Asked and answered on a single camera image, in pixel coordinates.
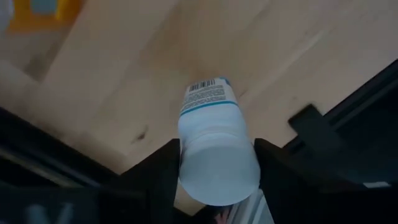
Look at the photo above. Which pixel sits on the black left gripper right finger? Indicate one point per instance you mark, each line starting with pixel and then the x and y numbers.
pixel 298 186

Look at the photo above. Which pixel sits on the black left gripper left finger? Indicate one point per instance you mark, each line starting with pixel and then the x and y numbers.
pixel 149 186

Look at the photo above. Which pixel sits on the white cup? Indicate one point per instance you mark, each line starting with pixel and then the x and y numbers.
pixel 217 149

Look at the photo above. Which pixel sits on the orange medicine bottle white cap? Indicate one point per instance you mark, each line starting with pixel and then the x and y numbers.
pixel 18 22

